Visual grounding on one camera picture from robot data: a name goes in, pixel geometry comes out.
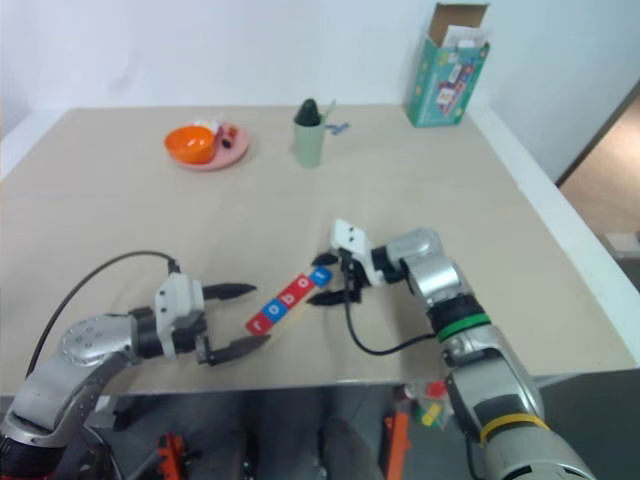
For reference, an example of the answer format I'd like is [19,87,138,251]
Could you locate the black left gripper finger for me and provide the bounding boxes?
[208,334,272,367]
[201,282,258,303]

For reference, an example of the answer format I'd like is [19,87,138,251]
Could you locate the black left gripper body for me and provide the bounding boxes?
[172,311,215,367]

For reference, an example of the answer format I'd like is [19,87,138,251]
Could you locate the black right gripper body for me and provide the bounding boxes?
[338,247,363,305]

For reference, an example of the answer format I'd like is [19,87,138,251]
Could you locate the wooden letter tray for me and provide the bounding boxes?
[244,267,335,337]

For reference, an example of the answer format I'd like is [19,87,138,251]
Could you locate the pale green cup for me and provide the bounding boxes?
[292,121,326,170]

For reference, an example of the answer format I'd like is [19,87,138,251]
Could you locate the orange and black tool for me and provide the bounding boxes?
[156,432,202,480]

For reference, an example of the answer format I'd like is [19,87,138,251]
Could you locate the pink round plate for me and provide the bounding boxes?
[167,121,252,173]

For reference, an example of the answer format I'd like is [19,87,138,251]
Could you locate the clear bag of coloured pieces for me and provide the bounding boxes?
[405,381,452,430]

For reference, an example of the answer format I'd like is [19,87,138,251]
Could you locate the dark green avocado toy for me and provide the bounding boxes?
[295,98,322,127]

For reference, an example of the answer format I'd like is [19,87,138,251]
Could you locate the orange plastic bowl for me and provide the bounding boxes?
[163,125,219,166]

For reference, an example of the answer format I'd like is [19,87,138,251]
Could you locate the small red toy item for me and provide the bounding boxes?
[217,122,239,150]

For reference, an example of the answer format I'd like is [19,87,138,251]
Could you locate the teal cardboard game box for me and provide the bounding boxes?
[404,3,493,129]

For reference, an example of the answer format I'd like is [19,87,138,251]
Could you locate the white cards in box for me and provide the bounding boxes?
[441,24,490,51]

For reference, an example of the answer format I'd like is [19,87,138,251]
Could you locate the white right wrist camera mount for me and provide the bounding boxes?
[328,218,389,288]

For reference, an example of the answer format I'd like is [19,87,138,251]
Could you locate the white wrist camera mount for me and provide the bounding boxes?
[328,218,389,288]
[152,272,206,361]

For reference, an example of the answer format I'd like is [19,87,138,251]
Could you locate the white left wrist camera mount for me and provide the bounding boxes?
[152,272,206,361]

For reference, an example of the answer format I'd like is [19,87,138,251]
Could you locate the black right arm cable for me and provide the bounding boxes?
[343,299,442,357]

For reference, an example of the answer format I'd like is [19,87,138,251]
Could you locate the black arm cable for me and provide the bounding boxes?
[343,299,442,357]
[24,250,182,382]

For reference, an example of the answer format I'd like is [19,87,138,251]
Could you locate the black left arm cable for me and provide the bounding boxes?
[24,250,182,382]

